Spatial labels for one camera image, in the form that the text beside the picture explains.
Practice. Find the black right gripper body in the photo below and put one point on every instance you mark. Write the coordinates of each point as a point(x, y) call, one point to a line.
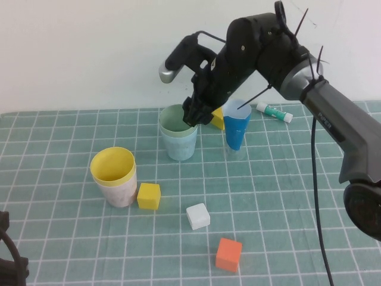
point(217, 86)

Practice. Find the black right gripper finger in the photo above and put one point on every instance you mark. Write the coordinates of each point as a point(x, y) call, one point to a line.
point(190, 111)
point(204, 116)

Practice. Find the pale green cup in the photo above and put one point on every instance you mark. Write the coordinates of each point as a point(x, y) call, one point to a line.
point(171, 120)

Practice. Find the light blue cup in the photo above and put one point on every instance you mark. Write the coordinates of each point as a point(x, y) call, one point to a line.
point(180, 147)

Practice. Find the yellow cup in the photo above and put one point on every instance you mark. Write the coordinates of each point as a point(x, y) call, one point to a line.
point(111, 162)

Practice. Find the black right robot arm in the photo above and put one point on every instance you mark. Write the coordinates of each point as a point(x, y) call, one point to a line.
point(327, 104)

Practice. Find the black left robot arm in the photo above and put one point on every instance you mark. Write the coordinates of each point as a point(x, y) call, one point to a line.
point(9, 268)

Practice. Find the small yellow block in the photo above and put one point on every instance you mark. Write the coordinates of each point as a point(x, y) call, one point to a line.
point(218, 120)

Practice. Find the blue paper cone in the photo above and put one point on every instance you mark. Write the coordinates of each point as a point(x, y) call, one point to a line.
point(236, 131)

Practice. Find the black zip tie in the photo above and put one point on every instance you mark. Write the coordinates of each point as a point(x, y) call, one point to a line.
point(321, 61)
point(253, 99)
point(301, 22)

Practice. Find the green white glue stick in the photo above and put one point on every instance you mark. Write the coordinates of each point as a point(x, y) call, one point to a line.
point(274, 112)

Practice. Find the large yellow cube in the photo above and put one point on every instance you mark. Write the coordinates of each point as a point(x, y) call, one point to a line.
point(148, 196)

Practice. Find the green checked tablecloth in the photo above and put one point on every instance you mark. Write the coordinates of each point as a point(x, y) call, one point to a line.
point(268, 193)

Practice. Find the white cube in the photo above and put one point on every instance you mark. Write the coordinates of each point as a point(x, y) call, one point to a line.
point(198, 217)

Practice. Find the white speckled plastic cup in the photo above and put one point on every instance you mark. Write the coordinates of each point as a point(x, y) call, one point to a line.
point(119, 195)

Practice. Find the orange cube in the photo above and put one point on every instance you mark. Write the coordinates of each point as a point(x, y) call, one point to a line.
point(227, 256)

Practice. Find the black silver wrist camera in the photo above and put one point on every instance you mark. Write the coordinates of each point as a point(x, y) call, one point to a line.
point(174, 64)

